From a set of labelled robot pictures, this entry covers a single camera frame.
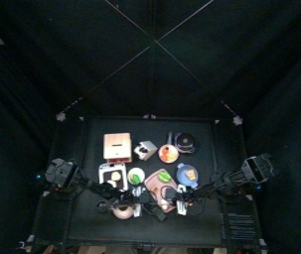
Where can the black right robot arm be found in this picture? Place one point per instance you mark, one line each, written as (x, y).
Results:
(256, 168)

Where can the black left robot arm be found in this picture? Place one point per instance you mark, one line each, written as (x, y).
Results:
(61, 173)

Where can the pink wooden cutting board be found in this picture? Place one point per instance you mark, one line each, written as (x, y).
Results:
(152, 183)

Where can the green toy vegetable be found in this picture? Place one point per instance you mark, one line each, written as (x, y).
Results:
(165, 176)

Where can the pale blue toy pot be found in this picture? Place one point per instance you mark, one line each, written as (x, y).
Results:
(181, 177)

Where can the yellow toy food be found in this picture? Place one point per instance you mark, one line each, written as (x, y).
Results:
(111, 183)
(115, 176)

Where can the toy toast slice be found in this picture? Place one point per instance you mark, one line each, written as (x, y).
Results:
(190, 174)

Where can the white round toy plate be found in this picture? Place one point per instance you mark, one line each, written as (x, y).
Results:
(135, 172)

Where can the orange toy food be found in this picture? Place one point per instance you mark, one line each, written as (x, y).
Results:
(169, 154)

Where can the toy frying pan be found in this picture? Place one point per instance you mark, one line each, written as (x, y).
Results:
(161, 152)

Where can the white toy knife block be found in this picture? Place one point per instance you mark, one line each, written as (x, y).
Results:
(144, 150)

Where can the black purple toy pot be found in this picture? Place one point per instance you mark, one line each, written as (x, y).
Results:
(185, 143)

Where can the wooden toy box red front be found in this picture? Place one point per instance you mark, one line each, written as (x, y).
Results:
(116, 147)

